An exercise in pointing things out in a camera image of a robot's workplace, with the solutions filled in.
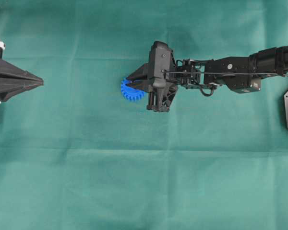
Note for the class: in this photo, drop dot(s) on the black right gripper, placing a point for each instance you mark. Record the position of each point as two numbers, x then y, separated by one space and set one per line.
185 73

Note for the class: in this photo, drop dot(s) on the small blue plastic gear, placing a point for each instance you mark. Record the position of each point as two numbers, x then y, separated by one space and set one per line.
130 94

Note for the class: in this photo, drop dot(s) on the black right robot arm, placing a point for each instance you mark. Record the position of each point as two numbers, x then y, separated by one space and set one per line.
244 74

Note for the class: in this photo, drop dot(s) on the green table cloth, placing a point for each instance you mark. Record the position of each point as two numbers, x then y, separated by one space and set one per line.
75 155

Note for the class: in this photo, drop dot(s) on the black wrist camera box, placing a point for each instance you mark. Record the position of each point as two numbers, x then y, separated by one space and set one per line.
160 60

